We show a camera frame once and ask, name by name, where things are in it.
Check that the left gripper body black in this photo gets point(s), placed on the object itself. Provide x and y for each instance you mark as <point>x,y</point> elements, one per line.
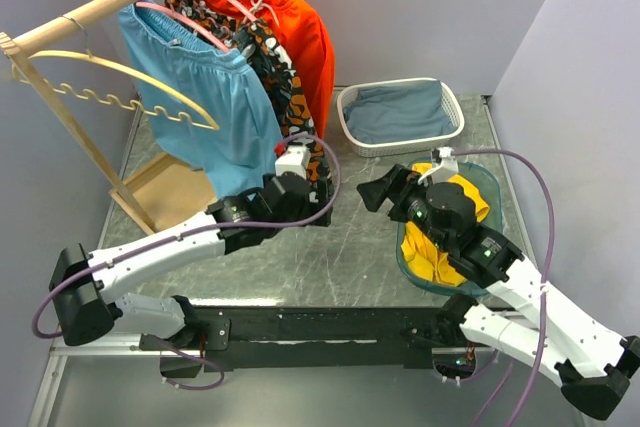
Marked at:
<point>310,208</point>

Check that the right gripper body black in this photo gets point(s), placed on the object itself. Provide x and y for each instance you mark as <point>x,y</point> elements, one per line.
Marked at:
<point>412,189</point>

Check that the light blue shorts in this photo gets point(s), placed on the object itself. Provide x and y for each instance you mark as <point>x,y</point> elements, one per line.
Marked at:
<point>236,155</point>

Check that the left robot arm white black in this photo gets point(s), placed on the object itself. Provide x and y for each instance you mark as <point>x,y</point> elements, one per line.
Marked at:
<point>92,292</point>

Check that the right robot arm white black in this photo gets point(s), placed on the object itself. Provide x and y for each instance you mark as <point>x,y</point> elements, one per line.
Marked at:
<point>590,363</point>

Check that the yellow shorts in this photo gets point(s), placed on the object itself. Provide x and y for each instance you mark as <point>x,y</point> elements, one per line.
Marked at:
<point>421,256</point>

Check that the camouflage shorts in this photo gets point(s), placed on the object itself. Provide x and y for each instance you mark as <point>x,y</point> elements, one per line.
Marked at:
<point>264,53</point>

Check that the orange shorts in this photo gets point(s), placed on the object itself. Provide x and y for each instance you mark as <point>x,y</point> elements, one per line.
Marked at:
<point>302,33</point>

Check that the white plastic basket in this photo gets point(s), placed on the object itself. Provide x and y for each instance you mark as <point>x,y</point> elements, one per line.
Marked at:
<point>450,104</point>

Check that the grey-blue cloth in basket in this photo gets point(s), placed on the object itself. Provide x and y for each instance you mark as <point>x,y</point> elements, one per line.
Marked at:
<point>398,113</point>

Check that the teal transparent basket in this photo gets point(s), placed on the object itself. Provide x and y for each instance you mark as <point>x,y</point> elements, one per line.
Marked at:
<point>490,191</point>

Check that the wooden clothes rack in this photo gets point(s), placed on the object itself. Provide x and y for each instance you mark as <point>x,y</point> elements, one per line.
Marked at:
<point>160,194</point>

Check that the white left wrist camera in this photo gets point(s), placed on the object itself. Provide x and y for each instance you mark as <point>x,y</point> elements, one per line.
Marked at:
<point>291,159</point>

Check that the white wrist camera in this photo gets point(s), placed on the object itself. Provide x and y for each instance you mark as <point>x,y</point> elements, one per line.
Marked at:
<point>443,167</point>
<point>291,159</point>

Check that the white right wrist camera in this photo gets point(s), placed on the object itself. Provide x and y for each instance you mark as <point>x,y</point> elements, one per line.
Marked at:
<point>443,167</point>

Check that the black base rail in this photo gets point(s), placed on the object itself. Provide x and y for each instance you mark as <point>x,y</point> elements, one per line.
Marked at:
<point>232,338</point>

